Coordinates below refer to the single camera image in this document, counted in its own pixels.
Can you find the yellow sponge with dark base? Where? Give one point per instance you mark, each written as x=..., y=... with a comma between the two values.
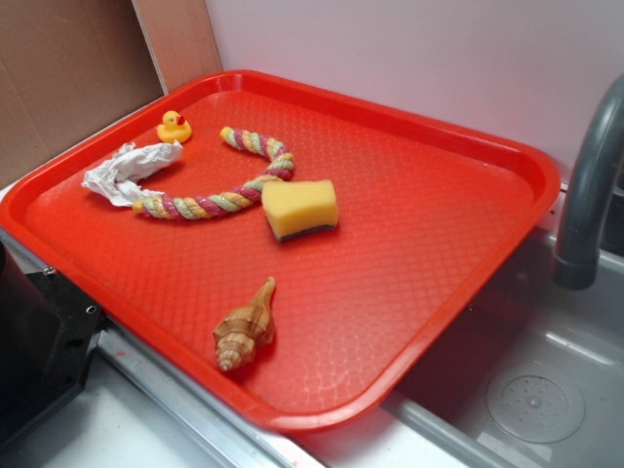
x=295, y=208

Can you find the grey toy sink basin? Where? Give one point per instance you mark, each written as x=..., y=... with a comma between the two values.
x=437, y=416

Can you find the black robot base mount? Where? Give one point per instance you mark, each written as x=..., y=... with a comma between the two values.
x=48, y=333

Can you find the red plastic tray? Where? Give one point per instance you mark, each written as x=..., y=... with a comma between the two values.
x=428, y=211

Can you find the white paper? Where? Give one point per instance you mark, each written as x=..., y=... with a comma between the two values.
x=118, y=178

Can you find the brown spiral seashell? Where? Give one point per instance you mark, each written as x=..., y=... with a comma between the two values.
x=245, y=329

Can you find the brown cardboard panel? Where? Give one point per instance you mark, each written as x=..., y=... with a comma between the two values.
x=71, y=68

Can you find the round sink drain cover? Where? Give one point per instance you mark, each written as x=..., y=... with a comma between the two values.
x=535, y=404

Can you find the multicolour twisted rope toy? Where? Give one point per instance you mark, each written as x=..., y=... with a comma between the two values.
x=235, y=200

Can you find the grey faucet spout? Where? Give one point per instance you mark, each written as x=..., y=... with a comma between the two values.
x=592, y=217

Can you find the yellow rubber duck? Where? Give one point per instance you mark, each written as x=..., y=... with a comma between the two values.
x=174, y=127

